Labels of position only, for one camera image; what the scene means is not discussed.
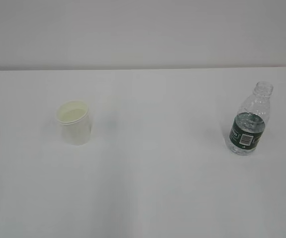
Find clear water bottle green label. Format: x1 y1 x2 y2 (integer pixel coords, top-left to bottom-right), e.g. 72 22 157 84
226 81 273 156

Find white paper cup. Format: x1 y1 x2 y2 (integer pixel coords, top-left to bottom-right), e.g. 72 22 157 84
56 100 92 145

